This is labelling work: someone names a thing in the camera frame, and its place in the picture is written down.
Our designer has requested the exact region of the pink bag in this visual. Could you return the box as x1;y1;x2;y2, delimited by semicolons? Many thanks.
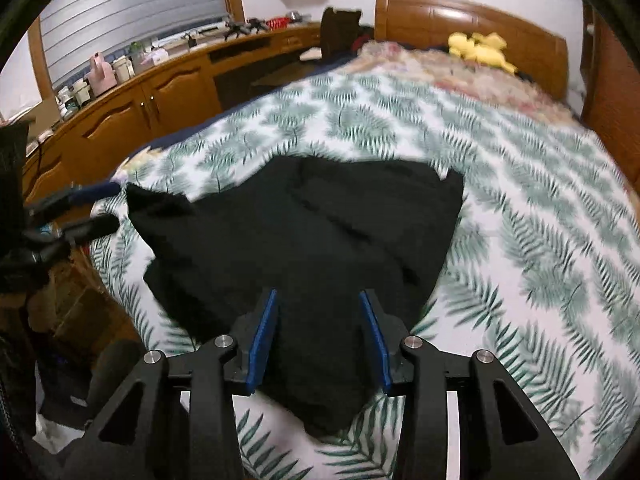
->
86;54;118;97

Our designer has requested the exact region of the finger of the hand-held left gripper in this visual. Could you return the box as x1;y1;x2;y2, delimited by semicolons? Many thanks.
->
22;214;121;256
30;180;122;217

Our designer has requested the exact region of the yellow plush toy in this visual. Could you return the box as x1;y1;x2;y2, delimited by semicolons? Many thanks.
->
447;31;518;75

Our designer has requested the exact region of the wooden desk with cabinets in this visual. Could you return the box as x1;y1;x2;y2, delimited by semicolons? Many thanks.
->
20;20;326;201

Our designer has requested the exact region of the dark chair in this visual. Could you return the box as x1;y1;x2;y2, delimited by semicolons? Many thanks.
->
320;6;363;58

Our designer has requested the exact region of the wooden louvered wardrobe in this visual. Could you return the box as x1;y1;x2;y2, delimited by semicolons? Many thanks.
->
580;2;640;186

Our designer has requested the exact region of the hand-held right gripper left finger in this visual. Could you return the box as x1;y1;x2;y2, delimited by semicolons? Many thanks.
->
65;287;280;480

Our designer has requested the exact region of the bed with leaf-print cover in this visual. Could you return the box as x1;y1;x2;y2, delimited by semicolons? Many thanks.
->
90;71;636;480

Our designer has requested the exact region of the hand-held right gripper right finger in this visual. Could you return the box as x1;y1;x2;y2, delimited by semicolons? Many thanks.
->
359;288;581;480

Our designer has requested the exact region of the floral quilt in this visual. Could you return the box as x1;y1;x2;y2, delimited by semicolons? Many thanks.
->
357;40;576;121

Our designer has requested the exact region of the black coat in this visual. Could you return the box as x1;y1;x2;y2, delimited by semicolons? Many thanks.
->
125;152;465;436

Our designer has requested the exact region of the wooden bed headboard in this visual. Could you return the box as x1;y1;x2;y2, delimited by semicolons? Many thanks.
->
374;0;571;106

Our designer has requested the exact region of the white plastic bag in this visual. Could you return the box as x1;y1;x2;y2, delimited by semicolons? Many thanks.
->
32;410;86;456

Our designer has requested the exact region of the window with grey blind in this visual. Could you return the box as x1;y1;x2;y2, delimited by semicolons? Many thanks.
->
27;0;246;106

